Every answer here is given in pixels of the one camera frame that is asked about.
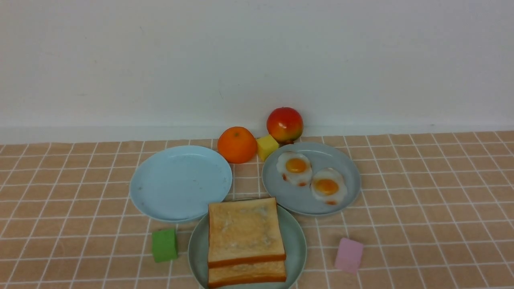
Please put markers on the red yellow apple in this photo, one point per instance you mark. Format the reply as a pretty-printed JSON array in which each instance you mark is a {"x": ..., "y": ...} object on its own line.
[{"x": 285, "y": 125}]

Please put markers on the pink cube block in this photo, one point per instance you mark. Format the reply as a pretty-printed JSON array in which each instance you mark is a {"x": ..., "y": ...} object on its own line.
[{"x": 349, "y": 255}]

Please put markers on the right fried egg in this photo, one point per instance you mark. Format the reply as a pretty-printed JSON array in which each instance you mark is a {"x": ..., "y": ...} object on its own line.
[{"x": 328, "y": 186}]

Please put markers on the grey-blue right plate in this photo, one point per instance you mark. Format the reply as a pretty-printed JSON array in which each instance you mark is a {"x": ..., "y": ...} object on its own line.
[{"x": 300, "y": 199}]

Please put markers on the orange fruit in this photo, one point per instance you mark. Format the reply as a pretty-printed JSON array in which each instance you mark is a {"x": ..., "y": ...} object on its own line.
[{"x": 237, "y": 145}]

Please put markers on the mint green front plate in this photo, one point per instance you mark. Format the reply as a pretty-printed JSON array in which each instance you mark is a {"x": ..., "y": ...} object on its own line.
[{"x": 295, "y": 248}]

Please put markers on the fried egg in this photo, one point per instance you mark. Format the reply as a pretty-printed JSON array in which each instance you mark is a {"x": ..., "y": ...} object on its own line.
[
  {"x": 328, "y": 186},
  {"x": 294, "y": 168}
]

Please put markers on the yellow cube block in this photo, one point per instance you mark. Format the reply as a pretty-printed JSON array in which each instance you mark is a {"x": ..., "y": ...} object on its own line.
[{"x": 266, "y": 145}]

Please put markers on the light blue left plate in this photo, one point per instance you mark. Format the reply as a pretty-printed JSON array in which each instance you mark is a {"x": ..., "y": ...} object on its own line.
[{"x": 176, "y": 185}]

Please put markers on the toast slice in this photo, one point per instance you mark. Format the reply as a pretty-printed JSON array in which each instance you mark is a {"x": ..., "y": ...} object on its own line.
[
  {"x": 262, "y": 272},
  {"x": 244, "y": 232}
]

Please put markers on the green cube block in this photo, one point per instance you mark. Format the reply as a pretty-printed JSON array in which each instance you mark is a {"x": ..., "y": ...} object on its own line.
[{"x": 164, "y": 245}]

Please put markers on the back left fried egg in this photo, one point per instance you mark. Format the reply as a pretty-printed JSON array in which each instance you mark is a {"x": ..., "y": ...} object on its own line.
[{"x": 294, "y": 168}]

